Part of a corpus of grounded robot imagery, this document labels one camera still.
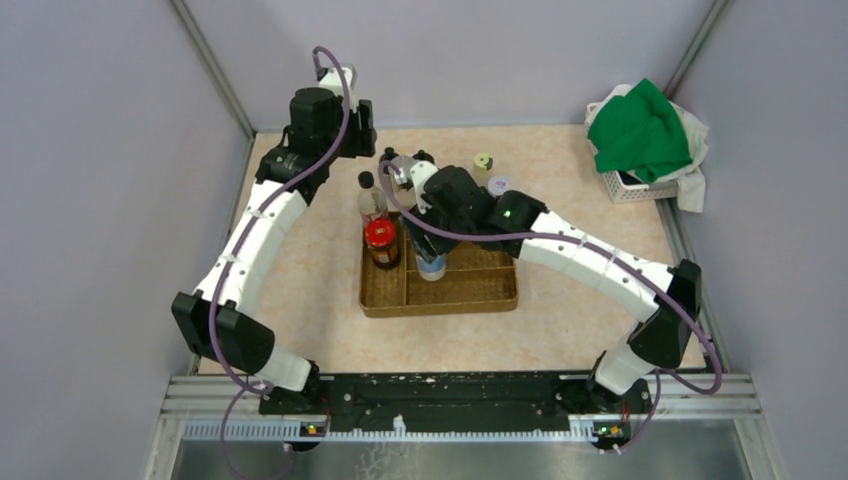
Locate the silver lid jar blue label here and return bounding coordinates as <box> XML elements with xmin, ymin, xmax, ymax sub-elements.
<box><xmin>412</xmin><ymin>239</ymin><xmax>447</xmax><ymax>282</ymax></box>

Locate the red lid sauce jar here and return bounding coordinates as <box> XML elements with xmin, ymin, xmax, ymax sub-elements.
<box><xmin>364</xmin><ymin>218</ymin><xmax>400</xmax><ymax>269</ymax></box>

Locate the tall glass sauce bottle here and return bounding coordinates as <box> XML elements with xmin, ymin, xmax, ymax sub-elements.
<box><xmin>357</xmin><ymin>171</ymin><xmax>389</xmax><ymax>227</ymax></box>

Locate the woven bamboo divided tray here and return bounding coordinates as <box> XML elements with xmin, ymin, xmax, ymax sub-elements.
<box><xmin>359</xmin><ymin>212</ymin><xmax>519</xmax><ymax>318</ymax></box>

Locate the white plastic basket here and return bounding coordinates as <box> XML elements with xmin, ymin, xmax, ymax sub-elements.
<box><xmin>600</xmin><ymin>171</ymin><xmax>678</xmax><ymax>203</ymax></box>

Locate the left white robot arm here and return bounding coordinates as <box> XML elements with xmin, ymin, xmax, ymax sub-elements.
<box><xmin>171</xmin><ymin>87</ymin><xmax>376</xmax><ymax>414</ymax></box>

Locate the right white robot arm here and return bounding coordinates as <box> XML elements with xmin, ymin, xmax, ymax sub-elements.
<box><xmin>404</xmin><ymin>161</ymin><xmax>702</xmax><ymax>412</ymax></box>

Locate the yellow lid small bottle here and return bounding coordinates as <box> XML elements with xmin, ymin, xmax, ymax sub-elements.
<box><xmin>471</xmin><ymin>152</ymin><xmax>494</xmax><ymax>187</ymax></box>

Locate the white lid dark jar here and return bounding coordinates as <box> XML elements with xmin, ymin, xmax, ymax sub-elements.
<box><xmin>486</xmin><ymin>175</ymin><xmax>511</xmax><ymax>197</ymax></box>

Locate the black cap shaker rear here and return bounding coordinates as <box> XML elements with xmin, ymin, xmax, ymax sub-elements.
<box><xmin>413</xmin><ymin>150</ymin><xmax>435</xmax><ymax>164</ymax></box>

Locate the clear jar silver lid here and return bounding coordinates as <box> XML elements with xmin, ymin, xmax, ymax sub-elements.
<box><xmin>387</xmin><ymin>155</ymin><xmax>417</xmax><ymax>191</ymax></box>

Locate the small black cap bottle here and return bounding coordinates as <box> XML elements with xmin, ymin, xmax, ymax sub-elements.
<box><xmin>378</xmin><ymin>147</ymin><xmax>399</xmax><ymax>165</ymax></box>

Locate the green cloth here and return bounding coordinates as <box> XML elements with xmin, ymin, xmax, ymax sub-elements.
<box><xmin>587</xmin><ymin>78</ymin><xmax>693</xmax><ymax>184</ymax></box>

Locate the white cloth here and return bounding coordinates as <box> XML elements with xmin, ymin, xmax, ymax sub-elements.
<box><xmin>584</xmin><ymin>84</ymin><xmax>709</xmax><ymax>213</ymax></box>

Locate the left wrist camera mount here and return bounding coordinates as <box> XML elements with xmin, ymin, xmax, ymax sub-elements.
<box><xmin>317</xmin><ymin>64</ymin><xmax>359</xmax><ymax>111</ymax></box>

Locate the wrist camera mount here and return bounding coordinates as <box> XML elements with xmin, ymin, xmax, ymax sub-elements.
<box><xmin>317</xmin><ymin>64</ymin><xmax>359</xmax><ymax>111</ymax></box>
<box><xmin>409</xmin><ymin>160</ymin><xmax>439</xmax><ymax>214</ymax></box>

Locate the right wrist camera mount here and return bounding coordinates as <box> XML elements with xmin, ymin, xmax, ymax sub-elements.
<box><xmin>409</xmin><ymin>160</ymin><xmax>439</xmax><ymax>214</ymax></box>

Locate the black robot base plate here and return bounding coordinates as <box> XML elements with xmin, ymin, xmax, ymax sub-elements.
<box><xmin>259</xmin><ymin>370</ymin><xmax>652</xmax><ymax>434</ymax></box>

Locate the aluminium frame rail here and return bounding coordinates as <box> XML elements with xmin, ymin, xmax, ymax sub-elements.
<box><xmin>142</xmin><ymin>198</ymin><xmax>790</xmax><ymax>480</ymax></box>

